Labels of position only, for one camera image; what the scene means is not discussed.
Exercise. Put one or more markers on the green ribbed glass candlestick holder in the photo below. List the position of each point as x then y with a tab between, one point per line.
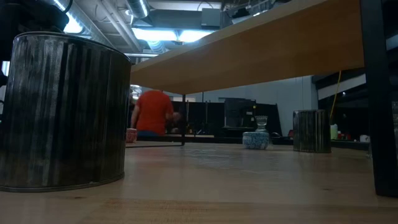
261	122
370	154

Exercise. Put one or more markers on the red patterned round tin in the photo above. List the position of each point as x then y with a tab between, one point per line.
131	135

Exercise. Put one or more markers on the ribbed metal candle tin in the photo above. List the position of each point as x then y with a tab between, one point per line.
62	109
311	130

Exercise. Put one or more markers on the black partition panel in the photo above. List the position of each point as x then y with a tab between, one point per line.
202	118

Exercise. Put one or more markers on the person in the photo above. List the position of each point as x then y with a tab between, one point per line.
154	112
176	117

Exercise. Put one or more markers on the black equipment cabinet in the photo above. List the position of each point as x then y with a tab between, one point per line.
239	112

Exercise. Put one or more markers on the ceiling light panel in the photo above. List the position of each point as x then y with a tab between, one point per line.
155	35

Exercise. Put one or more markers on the grey ceiling box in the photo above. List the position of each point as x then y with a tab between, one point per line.
211	17

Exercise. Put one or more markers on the white plastic jug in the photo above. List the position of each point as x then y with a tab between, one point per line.
334	132

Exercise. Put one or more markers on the red small containers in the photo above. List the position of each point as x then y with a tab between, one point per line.
343	137

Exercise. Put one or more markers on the ceiling tube light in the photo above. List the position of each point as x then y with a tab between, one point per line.
73	26

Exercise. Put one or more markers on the white cup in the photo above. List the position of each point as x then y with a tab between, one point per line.
365	138

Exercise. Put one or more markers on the silver round air duct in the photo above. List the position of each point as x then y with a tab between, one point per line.
138	7

